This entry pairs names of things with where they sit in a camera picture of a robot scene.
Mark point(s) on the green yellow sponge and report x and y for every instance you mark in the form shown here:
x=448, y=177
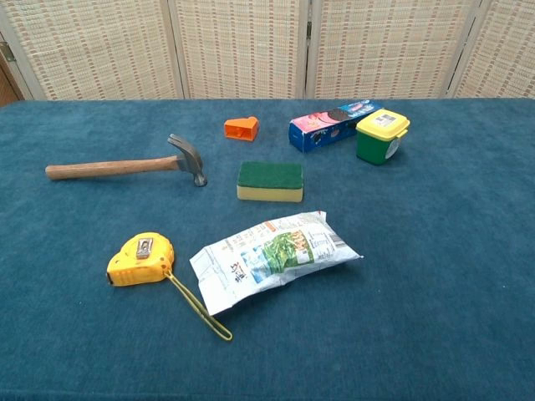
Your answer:
x=269, y=175

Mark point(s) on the white snack bag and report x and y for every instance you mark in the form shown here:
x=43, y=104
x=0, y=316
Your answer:
x=271, y=255

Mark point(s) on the orange plastic block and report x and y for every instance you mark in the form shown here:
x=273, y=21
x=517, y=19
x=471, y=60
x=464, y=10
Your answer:
x=240, y=128

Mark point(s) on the blue cookie box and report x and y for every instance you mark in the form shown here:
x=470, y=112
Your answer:
x=317, y=130

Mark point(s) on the green bin yellow lid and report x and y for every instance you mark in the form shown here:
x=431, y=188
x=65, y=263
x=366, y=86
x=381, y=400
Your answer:
x=372, y=146

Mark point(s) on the yellow tape measure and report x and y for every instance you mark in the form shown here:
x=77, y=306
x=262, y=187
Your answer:
x=138, y=264

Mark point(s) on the woven folding screen panel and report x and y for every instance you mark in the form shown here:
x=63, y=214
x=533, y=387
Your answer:
x=240, y=46
x=388, y=46
x=501, y=50
x=92, y=46

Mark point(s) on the blue felt table cover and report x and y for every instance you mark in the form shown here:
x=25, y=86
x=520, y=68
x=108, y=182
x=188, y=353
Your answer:
x=418, y=250

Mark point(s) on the brown wooden door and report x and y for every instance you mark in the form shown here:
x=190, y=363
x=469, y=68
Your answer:
x=6, y=87

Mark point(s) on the metal door hinge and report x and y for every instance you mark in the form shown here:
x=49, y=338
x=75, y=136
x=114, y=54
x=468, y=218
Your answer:
x=6, y=52

